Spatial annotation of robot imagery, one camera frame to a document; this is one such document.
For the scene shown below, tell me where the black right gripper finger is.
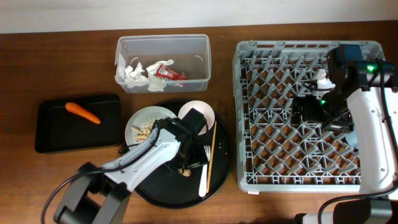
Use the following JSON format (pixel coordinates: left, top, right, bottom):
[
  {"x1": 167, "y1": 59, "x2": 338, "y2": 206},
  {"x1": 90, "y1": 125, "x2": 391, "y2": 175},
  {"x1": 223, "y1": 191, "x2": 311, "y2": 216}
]
[
  {"x1": 290, "y1": 96, "x2": 307, "y2": 124},
  {"x1": 323, "y1": 111, "x2": 354, "y2": 133}
]

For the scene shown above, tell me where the brown walnut shell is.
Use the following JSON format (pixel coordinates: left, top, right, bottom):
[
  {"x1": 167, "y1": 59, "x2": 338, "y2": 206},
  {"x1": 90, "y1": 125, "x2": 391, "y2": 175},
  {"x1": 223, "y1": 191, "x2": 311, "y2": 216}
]
[{"x1": 178, "y1": 169, "x2": 191, "y2": 177}]

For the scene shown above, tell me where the light blue cup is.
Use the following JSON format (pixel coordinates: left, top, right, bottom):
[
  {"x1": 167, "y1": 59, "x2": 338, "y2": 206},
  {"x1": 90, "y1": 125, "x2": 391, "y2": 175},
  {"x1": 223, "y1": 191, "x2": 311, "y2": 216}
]
[{"x1": 345, "y1": 128, "x2": 358, "y2": 150}]

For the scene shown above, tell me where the pink bowl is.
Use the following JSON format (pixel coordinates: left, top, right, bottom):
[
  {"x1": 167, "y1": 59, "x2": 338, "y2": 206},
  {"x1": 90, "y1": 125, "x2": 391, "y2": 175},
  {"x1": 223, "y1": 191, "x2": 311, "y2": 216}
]
[{"x1": 178, "y1": 100, "x2": 215, "y2": 136}]

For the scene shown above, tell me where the red snack wrapper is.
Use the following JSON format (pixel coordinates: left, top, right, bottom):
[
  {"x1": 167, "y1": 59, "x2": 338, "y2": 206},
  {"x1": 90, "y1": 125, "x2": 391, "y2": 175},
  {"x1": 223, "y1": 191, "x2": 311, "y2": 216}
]
[{"x1": 155, "y1": 64, "x2": 187, "y2": 81}]

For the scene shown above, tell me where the white napkin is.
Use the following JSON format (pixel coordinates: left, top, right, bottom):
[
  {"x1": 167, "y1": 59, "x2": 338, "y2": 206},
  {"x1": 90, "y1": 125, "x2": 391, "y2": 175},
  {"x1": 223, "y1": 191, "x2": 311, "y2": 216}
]
[{"x1": 124, "y1": 59, "x2": 174, "y2": 92}]

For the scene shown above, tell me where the orange carrot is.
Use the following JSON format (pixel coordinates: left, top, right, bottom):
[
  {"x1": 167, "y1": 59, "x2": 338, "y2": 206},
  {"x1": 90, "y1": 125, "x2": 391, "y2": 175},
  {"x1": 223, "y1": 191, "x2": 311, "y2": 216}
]
[{"x1": 65, "y1": 102, "x2": 101, "y2": 124}]

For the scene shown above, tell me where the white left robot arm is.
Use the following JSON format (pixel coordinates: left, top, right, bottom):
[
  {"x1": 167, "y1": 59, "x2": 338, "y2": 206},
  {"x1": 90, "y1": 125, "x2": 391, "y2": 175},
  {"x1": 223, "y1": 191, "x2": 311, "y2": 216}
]
[{"x1": 53, "y1": 108, "x2": 208, "y2": 223}]

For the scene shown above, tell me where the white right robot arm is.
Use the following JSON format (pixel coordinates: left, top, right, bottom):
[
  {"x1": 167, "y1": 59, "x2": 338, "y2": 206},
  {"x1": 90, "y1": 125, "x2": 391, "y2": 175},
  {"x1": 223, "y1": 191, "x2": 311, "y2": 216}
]
[{"x1": 290, "y1": 44, "x2": 397, "y2": 223}]

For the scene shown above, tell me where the grey dishwasher rack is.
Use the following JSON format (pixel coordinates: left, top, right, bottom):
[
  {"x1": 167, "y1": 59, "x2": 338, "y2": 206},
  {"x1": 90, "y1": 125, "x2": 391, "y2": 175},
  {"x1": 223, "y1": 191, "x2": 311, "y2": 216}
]
[{"x1": 233, "y1": 40, "x2": 387, "y2": 193}]

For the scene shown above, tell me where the clear plastic waste bin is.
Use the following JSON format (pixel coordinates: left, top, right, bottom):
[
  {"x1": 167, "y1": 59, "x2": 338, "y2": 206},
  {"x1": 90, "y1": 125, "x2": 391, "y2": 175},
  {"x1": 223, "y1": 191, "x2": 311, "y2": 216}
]
[{"x1": 114, "y1": 34, "x2": 211, "y2": 93}]

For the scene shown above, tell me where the wooden chopstick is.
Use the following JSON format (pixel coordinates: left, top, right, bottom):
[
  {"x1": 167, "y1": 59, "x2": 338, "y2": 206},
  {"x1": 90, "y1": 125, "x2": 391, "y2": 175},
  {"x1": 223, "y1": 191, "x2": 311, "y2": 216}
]
[{"x1": 206, "y1": 121, "x2": 217, "y2": 194}]

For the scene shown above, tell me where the white plastic fork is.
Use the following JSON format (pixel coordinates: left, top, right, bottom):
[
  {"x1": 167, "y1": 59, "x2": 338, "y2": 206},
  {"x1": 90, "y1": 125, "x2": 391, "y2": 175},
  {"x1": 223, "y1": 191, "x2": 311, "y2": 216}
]
[{"x1": 198, "y1": 146, "x2": 211, "y2": 197}]

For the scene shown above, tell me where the round black serving tray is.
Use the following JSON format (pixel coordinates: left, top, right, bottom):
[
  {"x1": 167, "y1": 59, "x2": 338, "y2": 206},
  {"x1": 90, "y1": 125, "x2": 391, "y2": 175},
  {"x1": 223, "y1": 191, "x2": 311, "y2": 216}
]
[{"x1": 135, "y1": 112, "x2": 234, "y2": 209}]

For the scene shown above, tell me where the grey plate with food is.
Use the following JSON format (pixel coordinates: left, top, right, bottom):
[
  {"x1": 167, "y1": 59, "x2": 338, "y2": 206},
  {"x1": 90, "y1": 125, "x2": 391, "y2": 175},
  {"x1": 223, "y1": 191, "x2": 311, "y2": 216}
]
[{"x1": 125, "y1": 106, "x2": 177, "y2": 151}]

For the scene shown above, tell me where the black rectangular tray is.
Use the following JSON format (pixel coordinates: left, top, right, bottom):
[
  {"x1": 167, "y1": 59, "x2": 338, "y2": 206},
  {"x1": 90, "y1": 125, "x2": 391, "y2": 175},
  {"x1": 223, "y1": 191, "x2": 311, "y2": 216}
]
[{"x1": 34, "y1": 94, "x2": 122, "y2": 154}]

